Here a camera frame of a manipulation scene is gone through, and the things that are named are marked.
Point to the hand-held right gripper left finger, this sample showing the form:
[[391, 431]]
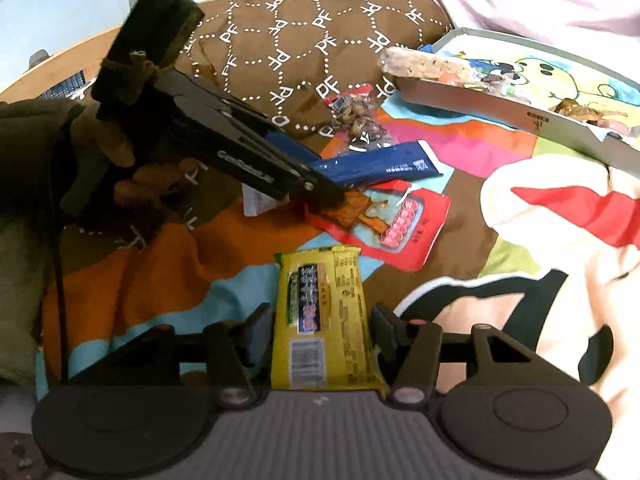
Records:
[[257, 335]]

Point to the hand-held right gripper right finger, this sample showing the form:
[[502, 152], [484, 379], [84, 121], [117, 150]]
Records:
[[387, 332]]

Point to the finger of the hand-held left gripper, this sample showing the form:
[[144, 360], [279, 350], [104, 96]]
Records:
[[292, 152], [325, 190]]

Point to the small white cartoon packet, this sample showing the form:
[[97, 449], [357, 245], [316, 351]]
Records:
[[257, 205]]

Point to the yellow snack packet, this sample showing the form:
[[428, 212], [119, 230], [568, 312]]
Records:
[[325, 310]]

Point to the long blue snack packet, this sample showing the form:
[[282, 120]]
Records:
[[390, 167]]

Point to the red packet with pink print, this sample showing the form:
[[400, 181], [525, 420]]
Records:
[[400, 230]]

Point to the metal tray with cartoon drawing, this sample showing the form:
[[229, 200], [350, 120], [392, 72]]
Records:
[[500, 110]]

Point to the person's left forearm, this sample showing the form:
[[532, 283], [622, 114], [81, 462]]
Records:
[[25, 210]]

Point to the person's left hand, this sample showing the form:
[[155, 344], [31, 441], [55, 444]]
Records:
[[120, 147]]

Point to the colourful cartoon printed blanket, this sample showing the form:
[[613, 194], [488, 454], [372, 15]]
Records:
[[200, 260]]

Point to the rice cracker bar packet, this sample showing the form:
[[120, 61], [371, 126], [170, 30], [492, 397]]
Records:
[[425, 64]]

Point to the dark gridded object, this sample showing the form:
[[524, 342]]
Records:
[[70, 86]]

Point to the wooden bed frame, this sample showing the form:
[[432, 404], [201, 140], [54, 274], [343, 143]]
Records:
[[75, 55]]

